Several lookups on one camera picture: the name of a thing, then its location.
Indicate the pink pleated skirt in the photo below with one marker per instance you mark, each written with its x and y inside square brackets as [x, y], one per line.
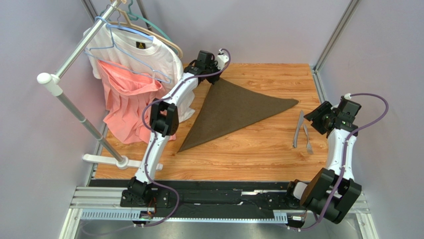
[126, 96]

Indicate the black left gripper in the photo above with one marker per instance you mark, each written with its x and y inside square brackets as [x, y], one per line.
[216, 78]

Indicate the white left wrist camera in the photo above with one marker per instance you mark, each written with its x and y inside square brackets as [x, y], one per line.
[222, 59]

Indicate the teal clothes hanger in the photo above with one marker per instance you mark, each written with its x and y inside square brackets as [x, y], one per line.
[149, 23]

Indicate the silver fork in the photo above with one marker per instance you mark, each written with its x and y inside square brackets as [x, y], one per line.
[308, 145]

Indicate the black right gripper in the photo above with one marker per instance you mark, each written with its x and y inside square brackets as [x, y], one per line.
[318, 118]

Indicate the blue wire hanger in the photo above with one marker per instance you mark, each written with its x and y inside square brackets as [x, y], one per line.
[105, 46]

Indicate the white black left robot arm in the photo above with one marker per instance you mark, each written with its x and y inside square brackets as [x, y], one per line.
[164, 122]

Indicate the aluminium frame rail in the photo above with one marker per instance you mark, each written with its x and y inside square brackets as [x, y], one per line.
[103, 203]

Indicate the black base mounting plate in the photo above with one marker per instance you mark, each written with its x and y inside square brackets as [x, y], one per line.
[211, 199]

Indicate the wooden clothes hanger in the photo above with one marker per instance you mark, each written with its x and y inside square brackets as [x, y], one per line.
[142, 40]

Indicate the white t-shirt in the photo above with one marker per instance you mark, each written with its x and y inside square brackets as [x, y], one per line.
[134, 70]

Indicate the olive brown cloth napkin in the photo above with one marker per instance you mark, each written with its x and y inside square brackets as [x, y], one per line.
[228, 108]

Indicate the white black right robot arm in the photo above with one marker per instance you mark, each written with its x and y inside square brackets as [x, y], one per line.
[333, 190]

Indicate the silver table knife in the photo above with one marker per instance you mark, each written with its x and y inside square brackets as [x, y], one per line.
[298, 126]

